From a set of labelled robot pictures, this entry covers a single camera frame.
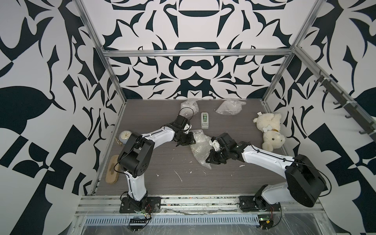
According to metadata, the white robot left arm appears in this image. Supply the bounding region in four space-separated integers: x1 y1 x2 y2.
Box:
117 115 195 202

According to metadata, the black wall hook rail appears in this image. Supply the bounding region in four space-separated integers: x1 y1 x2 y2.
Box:
315 70 376 142

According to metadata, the white teddy bear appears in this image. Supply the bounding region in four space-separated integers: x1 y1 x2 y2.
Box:
253 112 286 152

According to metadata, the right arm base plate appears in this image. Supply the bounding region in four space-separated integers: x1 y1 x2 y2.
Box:
238 195 281 212

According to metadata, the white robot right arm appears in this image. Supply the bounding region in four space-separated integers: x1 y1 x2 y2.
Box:
206 133 327 212

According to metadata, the bubble wrap sheet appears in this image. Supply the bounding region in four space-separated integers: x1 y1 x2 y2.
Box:
215 99 246 116
179 99 199 117
190 129 212 169

